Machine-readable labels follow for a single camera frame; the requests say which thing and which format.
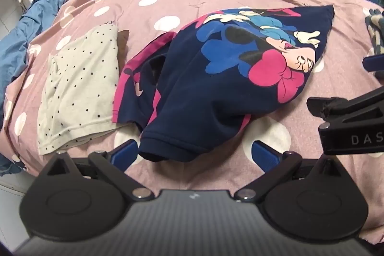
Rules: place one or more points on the green and cream patterned cloth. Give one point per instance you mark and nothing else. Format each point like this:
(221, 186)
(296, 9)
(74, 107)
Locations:
(376, 31)

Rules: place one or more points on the beige black-dotted cloth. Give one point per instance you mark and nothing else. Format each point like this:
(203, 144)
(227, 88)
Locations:
(78, 88)

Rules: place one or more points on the brown cloth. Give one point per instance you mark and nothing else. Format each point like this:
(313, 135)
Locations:
(122, 46)

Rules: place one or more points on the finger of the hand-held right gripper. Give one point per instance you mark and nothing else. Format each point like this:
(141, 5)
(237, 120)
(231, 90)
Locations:
(330, 107)
(374, 65)

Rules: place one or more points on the navy cartoon print garment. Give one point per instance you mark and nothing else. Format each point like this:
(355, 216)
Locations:
(216, 94)

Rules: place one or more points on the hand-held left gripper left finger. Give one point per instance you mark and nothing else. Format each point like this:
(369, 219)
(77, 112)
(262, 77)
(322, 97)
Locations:
(127, 151)

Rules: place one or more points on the blue duvet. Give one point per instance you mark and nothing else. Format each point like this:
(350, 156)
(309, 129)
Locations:
(33, 22)

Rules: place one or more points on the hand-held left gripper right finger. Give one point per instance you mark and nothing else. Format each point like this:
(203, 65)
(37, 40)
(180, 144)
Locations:
(264, 155)

